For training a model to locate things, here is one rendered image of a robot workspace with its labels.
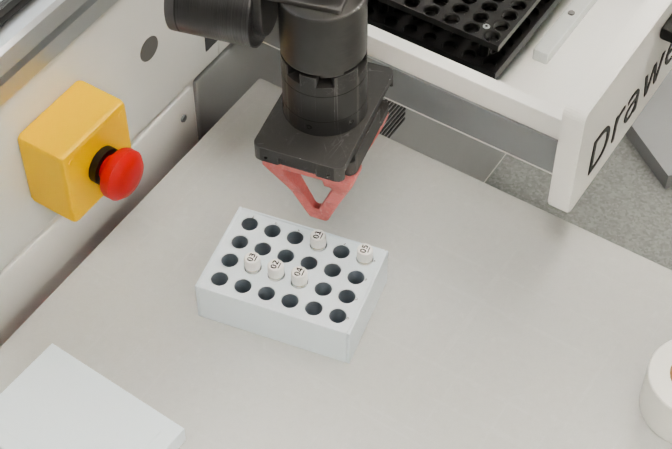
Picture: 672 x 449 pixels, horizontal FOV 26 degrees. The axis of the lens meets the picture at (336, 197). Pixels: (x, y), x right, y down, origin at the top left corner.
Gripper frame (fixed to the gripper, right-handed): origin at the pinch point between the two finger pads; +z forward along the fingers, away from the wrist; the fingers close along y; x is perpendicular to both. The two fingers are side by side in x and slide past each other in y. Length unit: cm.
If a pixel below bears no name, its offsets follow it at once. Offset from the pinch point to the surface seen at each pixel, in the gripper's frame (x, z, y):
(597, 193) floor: 9, 87, -84
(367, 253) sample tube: 3.1, 5.6, 0.0
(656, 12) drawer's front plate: 18.4, -6.1, -20.7
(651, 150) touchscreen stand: 15, 84, -93
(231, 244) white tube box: -7.2, 6.6, 2.1
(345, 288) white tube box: 2.5, 6.7, 2.8
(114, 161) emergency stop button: -14.3, -3.1, 5.1
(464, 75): 6.2, -2.9, -12.4
